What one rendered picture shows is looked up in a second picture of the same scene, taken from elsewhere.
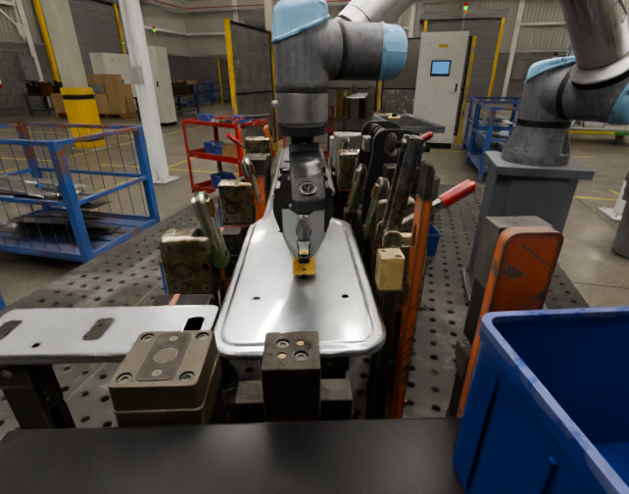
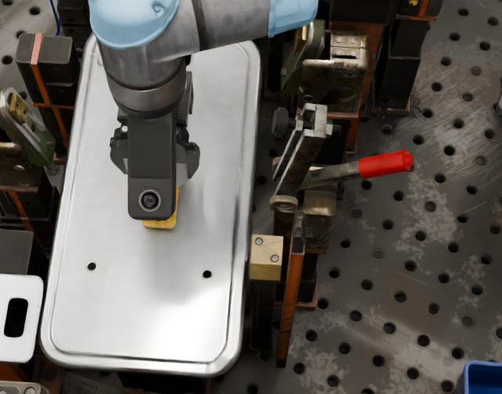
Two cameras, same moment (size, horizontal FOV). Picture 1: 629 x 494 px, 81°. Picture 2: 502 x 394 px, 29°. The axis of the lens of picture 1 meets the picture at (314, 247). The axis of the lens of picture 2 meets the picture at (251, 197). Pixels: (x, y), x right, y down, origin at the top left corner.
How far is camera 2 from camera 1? 77 cm
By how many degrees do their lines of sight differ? 42
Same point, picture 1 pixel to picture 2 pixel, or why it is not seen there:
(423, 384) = (353, 275)
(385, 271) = (256, 270)
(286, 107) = (118, 92)
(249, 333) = (81, 337)
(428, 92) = not seen: outside the picture
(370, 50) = (247, 34)
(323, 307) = (175, 295)
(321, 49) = (165, 54)
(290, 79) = (120, 77)
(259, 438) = not seen: outside the picture
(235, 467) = not seen: outside the picture
